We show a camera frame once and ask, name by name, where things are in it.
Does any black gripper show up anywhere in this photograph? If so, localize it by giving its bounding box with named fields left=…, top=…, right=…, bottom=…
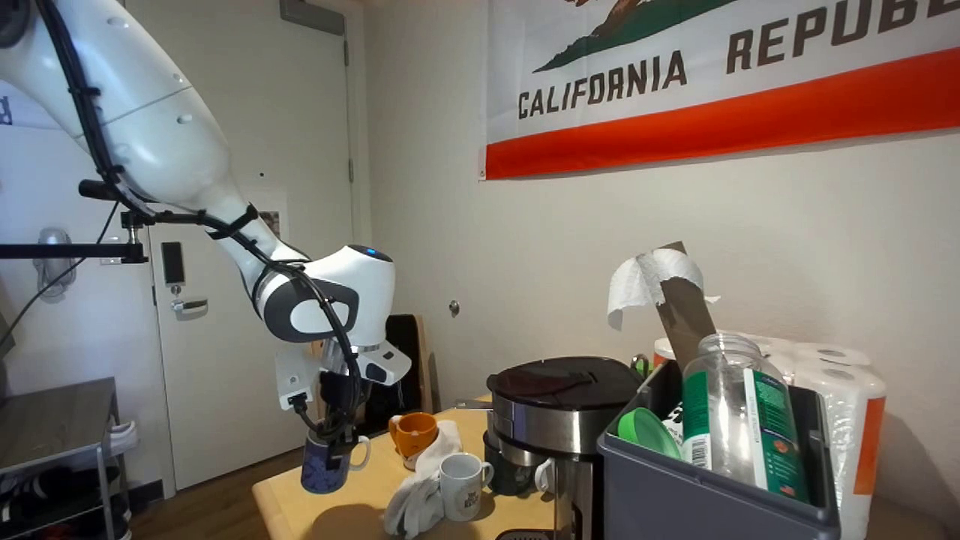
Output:
left=318, top=373, right=368, bottom=445

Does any light grey towel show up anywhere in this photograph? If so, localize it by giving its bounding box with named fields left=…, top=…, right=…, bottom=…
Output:
left=385, top=421, right=463, bottom=540

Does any steel coffee maker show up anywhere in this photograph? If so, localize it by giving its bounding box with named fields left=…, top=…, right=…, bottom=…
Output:
left=482, top=356, right=643, bottom=540

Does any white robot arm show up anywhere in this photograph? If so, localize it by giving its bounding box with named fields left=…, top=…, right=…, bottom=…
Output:
left=0, top=0, right=412, bottom=445

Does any small white cup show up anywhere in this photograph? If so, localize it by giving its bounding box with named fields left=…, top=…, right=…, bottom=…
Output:
left=439, top=452, right=492, bottom=521

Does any paper towel multipack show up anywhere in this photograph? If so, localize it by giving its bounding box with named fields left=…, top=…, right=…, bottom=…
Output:
left=738, top=334, right=888, bottom=540

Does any orange mug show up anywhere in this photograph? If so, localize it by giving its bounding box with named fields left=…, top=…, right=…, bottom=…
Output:
left=386, top=410, right=439, bottom=467

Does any dark grey bin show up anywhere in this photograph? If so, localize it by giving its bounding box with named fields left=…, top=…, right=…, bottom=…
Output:
left=598, top=388, right=840, bottom=540

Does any grey metal cart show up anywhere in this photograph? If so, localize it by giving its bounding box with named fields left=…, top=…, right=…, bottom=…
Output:
left=0, top=378, right=129, bottom=540

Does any white door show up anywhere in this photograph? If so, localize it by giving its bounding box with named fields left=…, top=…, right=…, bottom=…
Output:
left=133, top=0, right=358, bottom=488

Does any clear plastic bottle green label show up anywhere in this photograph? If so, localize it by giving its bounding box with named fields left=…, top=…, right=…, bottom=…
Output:
left=680, top=334, right=806, bottom=502

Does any California Republic flag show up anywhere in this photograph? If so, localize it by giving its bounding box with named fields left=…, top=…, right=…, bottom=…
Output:
left=486, top=0, right=960, bottom=181

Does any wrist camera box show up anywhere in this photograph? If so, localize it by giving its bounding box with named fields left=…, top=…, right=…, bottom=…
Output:
left=277, top=360, right=316, bottom=410

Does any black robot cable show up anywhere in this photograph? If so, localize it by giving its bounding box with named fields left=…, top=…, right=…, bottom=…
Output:
left=34, top=0, right=367, bottom=403

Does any black camera tripod arm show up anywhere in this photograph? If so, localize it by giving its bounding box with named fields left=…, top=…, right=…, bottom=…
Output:
left=0, top=178, right=161, bottom=267

